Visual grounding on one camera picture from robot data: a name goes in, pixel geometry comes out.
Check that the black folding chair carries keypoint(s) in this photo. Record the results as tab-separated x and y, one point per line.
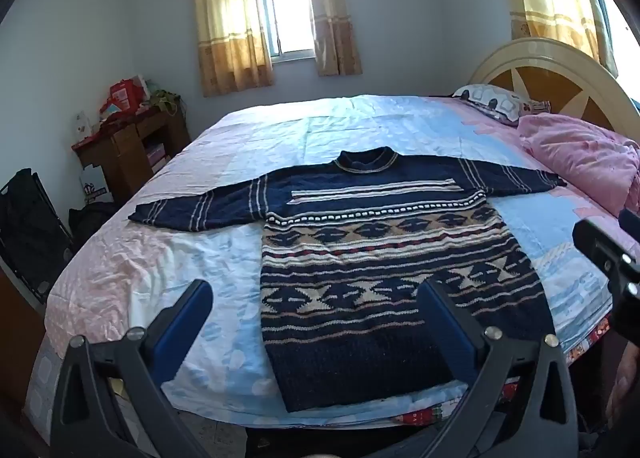
30	233

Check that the person's right hand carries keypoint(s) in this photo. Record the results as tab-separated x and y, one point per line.
620	388

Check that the pink blanket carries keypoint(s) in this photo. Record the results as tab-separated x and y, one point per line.
585	158

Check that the patterned pillow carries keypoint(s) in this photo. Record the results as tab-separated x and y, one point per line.
492	101

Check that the white printed bag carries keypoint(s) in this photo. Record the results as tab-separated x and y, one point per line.
95	185

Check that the brown wooden cabinet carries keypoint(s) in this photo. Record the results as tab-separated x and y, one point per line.
17	338

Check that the wide beige curtain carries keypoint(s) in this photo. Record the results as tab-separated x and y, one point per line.
230	28

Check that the brown wooden desk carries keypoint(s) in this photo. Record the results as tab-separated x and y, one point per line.
125	148

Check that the bed with patterned sheet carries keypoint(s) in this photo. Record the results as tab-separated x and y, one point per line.
200	238

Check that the bright glass window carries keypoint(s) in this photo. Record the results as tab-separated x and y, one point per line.
287	3
622	38

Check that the cream and brown headboard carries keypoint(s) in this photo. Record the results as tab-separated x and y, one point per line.
550	88

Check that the narrow beige curtain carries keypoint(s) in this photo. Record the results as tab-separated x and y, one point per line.
332	13

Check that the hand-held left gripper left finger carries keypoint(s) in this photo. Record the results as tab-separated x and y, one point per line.
187	323

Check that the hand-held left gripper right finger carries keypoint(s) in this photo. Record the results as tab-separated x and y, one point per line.
445	333

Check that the red bag on desk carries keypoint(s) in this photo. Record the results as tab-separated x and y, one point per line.
122	96

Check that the navy patterned knit sweater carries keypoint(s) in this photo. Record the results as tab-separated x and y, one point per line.
350	328

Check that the black bag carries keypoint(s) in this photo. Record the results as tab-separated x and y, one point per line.
92	223

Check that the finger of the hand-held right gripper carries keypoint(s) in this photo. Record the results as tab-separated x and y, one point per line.
600	250

